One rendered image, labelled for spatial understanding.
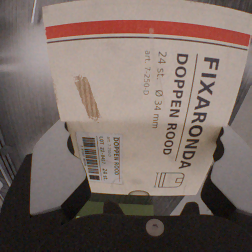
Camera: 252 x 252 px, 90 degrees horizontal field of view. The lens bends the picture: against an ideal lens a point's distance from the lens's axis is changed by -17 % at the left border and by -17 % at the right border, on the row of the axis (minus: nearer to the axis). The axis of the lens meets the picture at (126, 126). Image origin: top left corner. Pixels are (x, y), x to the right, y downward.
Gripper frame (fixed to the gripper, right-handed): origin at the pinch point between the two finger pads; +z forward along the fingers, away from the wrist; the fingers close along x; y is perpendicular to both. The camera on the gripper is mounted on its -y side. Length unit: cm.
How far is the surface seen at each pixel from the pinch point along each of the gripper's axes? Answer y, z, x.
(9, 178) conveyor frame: 31, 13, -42
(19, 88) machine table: 2.7, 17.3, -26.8
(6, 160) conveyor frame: 24.9, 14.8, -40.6
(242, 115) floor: 48, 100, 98
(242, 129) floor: 64, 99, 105
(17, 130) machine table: 14.3, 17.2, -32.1
